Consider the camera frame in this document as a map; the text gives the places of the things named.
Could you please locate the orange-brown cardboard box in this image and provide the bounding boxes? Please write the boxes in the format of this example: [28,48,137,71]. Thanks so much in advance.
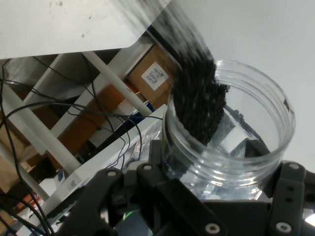
[56,83,125,154]

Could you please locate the thin black cable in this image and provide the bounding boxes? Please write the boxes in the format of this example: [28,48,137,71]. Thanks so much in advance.
[0,102,164,128]
[0,194,56,236]

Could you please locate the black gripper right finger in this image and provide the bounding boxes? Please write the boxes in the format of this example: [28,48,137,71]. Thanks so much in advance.
[246,139,315,236]

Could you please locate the black cables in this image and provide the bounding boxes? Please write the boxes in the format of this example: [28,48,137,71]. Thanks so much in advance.
[43,104,170,218]

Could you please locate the white frame beam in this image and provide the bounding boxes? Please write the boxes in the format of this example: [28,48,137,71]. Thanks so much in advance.
[0,82,82,173]

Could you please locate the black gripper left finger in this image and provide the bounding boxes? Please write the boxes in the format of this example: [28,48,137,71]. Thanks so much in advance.
[56,139,227,236]

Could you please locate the plain brown cardboard box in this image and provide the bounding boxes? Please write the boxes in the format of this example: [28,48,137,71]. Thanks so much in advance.
[0,122,28,195]

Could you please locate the black grains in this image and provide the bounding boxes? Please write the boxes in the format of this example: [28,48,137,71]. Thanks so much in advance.
[155,7,231,146]

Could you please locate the cardboard box white label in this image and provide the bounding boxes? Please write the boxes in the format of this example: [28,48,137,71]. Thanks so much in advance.
[126,45,182,111]

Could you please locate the clear plastic jar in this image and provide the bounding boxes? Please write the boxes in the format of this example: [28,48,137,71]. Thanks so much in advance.
[161,59,296,205]

